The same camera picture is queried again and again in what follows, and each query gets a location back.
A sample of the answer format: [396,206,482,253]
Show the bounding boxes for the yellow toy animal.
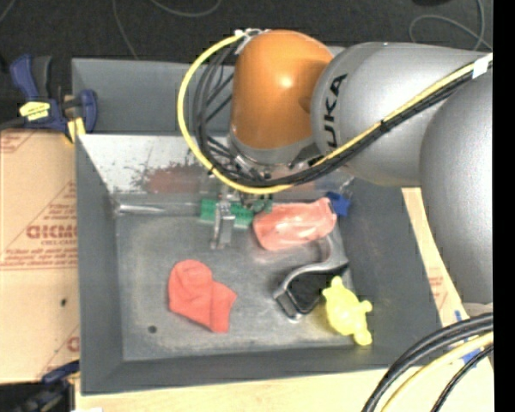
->
[321,275,375,347]

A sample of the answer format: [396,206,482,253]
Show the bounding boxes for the red cloth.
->
[167,258,239,335]

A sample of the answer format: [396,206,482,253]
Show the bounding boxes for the silver and black tool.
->
[271,233,351,323]

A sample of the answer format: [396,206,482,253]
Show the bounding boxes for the grey metal bin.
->
[70,57,446,394]

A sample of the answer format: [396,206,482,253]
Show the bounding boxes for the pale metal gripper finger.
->
[219,202,238,248]
[209,210,222,251]

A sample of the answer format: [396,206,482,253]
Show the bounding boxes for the brown cardboard board red print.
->
[0,128,473,386]

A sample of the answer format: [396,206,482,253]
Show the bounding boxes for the small blue object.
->
[325,191,353,219]

